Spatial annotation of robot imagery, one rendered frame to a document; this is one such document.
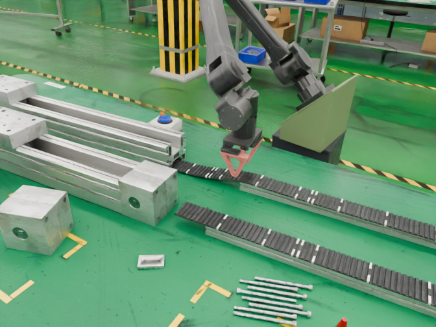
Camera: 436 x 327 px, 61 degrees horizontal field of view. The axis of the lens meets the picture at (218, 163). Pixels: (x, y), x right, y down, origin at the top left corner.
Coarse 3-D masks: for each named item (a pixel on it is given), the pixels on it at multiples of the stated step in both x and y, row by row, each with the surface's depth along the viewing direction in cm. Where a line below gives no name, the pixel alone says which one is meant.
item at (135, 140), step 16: (32, 96) 122; (32, 112) 113; (48, 112) 111; (64, 112) 117; (80, 112) 114; (96, 112) 112; (48, 128) 114; (64, 128) 109; (80, 128) 108; (96, 128) 103; (112, 128) 103; (128, 128) 108; (144, 128) 105; (160, 128) 104; (80, 144) 109; (96, 144) 106; (112, 144) 103; (128, 144) 101; (144, 144) 98; (160, 144) 96; (176, 144) 103; (160, 160) 98
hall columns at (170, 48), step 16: (160, 0) 377; (176, 0) 368; (192, 0) 379; (160, 16) 386; (176, 16) 376; (192, 16) 388; (160, 32) 395; (176, 32) 384; (192, 32) 396; (160, 48) 404; (176, 48) 393; (192, 48) 404; (160, 64) 414; (176, 64) 402; (192, 64) 414
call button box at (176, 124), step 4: (152, 120) 115; (156, 120) 115; (172, 120) 114; (176, 120) 115; (180, 120) 116; (152, 124) 112; (156, 124) 112; (160, 124) 112; (164, 124) 113; (168, 124) 113; (172, 124) 113; (176, 124) 114; (180, 124) 116; (172, 128) 112; (176, 128) 114; (180, 128) 117
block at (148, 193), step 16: (144, 160) 87; (128, 176) 81; (144, 176) 81; (160, 176) 81; (176, 176) 85; (128, 192) 80; (144, 192) 78; (160, 192) 80; (176, 192) 87; (128, 208) 83; (144, 208) 80; (160, 208) 82
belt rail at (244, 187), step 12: (252, 192) 93; (264, 192) 92; (300, 204) 88; (312, 204) 87; (336, 216) 85; (348, 216) 84; (372, 228) 83; (384, 228) 82; (408, 240) 80; (420, 240) 79
